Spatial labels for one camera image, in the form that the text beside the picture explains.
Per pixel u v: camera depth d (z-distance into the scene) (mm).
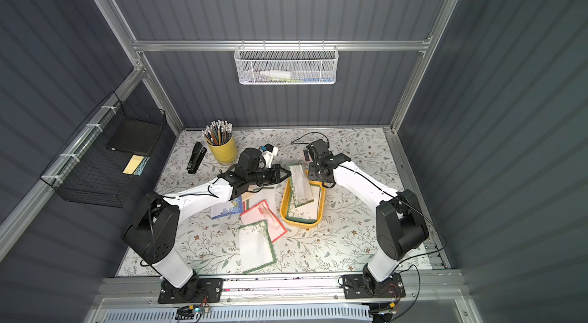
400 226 450
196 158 1059
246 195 706
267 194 955
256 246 828
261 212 911
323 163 664
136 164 755
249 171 704
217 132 973
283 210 874
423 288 736
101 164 741
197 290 698
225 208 911
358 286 738
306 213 898
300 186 888
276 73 939
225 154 1012
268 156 801
